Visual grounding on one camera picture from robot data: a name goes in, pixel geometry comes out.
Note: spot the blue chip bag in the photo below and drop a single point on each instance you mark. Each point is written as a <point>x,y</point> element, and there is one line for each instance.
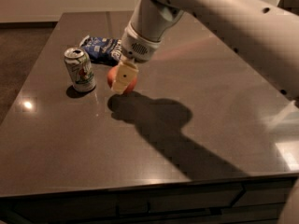
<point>102,50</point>

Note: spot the red apple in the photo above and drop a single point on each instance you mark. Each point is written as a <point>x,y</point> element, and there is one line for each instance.
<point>121,79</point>

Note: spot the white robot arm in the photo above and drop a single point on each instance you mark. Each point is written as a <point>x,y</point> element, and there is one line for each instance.
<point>264,36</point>

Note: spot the dark cabinet drawers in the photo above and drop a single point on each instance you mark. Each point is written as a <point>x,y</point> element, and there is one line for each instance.
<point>250,200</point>

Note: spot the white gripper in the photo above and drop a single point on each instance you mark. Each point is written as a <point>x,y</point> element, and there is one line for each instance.
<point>137,48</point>

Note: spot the green white 7up can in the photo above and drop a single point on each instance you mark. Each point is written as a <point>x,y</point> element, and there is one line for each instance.
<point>79,67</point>

